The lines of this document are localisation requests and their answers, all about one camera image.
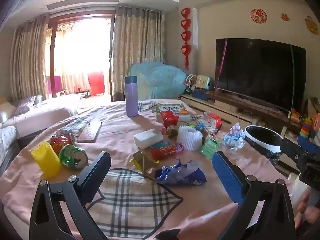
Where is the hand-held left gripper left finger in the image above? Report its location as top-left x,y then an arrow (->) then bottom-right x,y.
29,151 -> 112,240

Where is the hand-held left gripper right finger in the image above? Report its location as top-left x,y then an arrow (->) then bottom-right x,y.
212,151 -> 297,240

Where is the green snack packet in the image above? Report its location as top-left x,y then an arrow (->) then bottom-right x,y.
199,132 -> 221,160

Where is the white bin with black bag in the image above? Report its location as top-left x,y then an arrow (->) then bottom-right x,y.
244,125 -> 284,166

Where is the person's right hand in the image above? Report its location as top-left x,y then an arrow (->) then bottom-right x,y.
294,187 -> 320,230

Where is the crushed green can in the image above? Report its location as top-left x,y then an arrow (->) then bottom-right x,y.
59,144 -> 89,170

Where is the colourful stacking toy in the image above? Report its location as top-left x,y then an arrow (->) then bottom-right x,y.
298,113 -> 320,140

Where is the wooden board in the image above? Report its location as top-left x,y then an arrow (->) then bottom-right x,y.
77,121 -> 102,144

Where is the crumpled clear plastic wrapper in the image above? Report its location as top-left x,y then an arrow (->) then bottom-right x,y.
223,122 -> 245,151

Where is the crushed red can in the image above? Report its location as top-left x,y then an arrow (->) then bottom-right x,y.
50,133 -> 73,155

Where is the crumpled dark blue wrapper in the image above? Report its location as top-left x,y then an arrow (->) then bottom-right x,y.
154,159 -> 207,187

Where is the gold foil wrapper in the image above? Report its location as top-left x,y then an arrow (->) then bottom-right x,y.
129,151 -> 160,173

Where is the yellow foam mesh sleeve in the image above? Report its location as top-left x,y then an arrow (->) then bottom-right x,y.
31,141 -> 61,178

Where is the white foam mesh sleeve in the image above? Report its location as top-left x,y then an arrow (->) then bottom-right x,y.
177,126 -> 203,151

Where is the white foam block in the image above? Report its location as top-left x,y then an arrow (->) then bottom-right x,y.
134,129 -> 164,149

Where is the white and red carton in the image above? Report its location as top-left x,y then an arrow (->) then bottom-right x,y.
203,111 -> 222,130

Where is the red tube snack wrapper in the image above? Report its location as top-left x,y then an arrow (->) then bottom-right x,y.
150,142 -> 185,161

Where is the white and wood television stand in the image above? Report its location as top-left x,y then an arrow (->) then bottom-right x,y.
181,91 -> 304,145

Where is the light sofa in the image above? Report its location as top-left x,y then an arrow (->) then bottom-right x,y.
0,94 -> 82,174

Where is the purple thermos bottle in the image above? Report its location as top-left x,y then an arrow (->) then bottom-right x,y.
124,76 -> 139,117

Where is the red snack bag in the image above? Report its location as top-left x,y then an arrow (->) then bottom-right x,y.
160,111 -> 179,130

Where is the red chair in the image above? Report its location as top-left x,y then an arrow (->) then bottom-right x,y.
87,71 -> 104,97

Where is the children's picture book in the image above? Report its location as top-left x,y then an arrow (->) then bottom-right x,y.
155,103 -> 191,122

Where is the black television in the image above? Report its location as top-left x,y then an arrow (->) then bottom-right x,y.
215,38 -> 307,112

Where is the yellow and teal toy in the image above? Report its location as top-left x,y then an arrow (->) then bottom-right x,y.
195,75 -> 212,90

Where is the white basket toy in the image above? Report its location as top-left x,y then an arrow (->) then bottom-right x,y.
185,74 -> 197,92

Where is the light blue fabric bundle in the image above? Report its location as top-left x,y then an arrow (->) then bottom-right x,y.
127,62 -> 187,100

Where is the beige patterned curtain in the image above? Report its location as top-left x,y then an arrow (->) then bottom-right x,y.
10,14 -> 50,101
111,6 -> 165,102

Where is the red heart hanging decoration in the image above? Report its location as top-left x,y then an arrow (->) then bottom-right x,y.
180,7 -> 192,71

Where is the yellow red wall decal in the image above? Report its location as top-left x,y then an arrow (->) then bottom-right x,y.
305,16 -> 319,34

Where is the round red wall decal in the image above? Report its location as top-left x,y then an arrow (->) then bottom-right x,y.
251,8 -> 267,23

